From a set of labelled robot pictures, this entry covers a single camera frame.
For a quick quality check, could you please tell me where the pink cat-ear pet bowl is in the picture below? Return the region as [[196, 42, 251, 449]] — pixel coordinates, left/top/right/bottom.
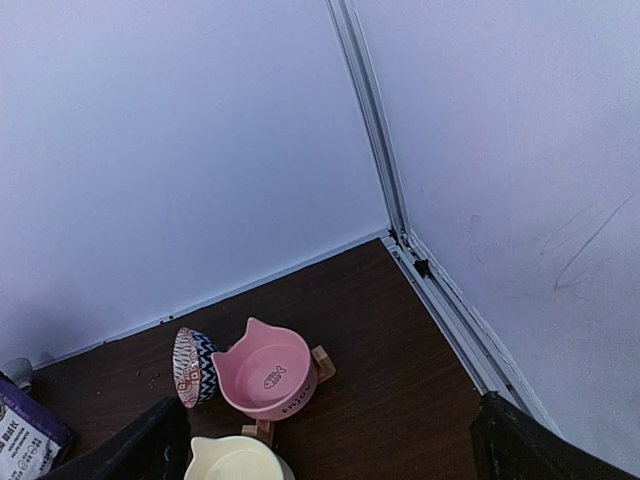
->
[[211, 317, 318, 422]]

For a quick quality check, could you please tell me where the aluminium corner post right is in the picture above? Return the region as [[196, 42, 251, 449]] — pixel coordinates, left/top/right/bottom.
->
[[326, 0, 410, 244]]

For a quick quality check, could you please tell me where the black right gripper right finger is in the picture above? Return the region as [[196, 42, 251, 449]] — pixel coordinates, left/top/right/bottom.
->
[[471, 392, 634, 480]]

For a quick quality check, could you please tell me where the cream cat-ear pet bowl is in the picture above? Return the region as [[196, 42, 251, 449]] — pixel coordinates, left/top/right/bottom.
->
[[183, 435, 285, 480]]

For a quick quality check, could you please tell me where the purple pet food bag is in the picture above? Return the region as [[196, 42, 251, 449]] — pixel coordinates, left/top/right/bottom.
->
[[0, 374, 72, 480]]

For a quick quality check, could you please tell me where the red patterned ceramic bowl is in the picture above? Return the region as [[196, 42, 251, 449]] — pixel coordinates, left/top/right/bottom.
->
[[172, 327, 219, 409]]

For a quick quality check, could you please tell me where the aluminium table edge rail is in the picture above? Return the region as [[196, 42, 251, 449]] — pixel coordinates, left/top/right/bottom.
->
[[383, 229, 562, 436]]

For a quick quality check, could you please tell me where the wooden stand under pink bowl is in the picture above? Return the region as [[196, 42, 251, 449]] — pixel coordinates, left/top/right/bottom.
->
[[241, 345, 337, 448]]

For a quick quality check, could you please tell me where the pale ribbed ceramic cup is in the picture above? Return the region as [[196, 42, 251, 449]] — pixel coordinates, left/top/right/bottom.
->
[[1, 358, 33, 393]]

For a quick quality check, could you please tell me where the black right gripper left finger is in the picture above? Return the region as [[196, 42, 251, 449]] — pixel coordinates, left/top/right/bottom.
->
[[44, 397, 191, 480]]

